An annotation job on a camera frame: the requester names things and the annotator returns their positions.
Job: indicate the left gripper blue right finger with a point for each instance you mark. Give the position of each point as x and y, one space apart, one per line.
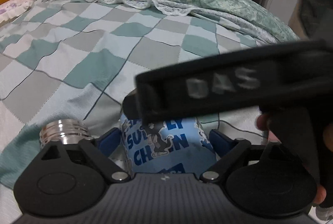
233 155

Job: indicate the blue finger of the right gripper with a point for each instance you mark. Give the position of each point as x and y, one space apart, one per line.
132 105

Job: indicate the checkered teal bed sheet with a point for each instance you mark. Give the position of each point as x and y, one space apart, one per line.
78 60

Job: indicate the blue cartoon printed cup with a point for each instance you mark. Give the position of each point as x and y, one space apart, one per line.
172 146

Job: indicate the purple floral pillow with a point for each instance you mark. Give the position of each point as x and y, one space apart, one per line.
14 8

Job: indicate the stainless steel cup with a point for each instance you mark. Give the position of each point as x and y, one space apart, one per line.
71 131

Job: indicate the person's right hand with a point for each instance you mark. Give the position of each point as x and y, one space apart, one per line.
262 123

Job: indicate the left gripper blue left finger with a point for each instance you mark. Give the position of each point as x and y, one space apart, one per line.
97 152

